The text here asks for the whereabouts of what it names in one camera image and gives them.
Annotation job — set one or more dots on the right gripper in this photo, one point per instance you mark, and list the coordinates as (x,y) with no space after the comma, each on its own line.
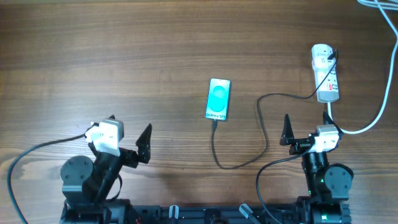
(287,139)

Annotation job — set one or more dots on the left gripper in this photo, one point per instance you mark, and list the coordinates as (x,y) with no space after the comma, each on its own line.
(131,157)

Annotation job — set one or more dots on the Galaxy S25 smartphone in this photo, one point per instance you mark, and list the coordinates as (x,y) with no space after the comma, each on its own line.
(218,99)

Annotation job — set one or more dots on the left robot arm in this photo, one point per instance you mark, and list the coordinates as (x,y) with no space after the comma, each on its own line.
(87,183)

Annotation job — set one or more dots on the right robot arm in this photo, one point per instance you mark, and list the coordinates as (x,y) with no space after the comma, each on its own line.
(328,184)

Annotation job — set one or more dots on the white USB charger plug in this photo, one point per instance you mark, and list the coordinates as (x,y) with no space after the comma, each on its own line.
(323,62)

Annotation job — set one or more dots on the white power strip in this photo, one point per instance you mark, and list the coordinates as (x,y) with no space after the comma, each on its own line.
(326,82)

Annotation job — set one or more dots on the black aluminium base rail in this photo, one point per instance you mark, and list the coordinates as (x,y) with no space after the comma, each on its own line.
(277,213)

